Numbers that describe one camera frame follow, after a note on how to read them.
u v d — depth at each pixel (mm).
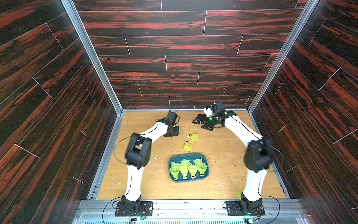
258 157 531
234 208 732
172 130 886
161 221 704
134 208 649
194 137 983
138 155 549
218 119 689
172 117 809
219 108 734
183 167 825
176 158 910
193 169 824
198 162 862
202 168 858
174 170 842
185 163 854
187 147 979
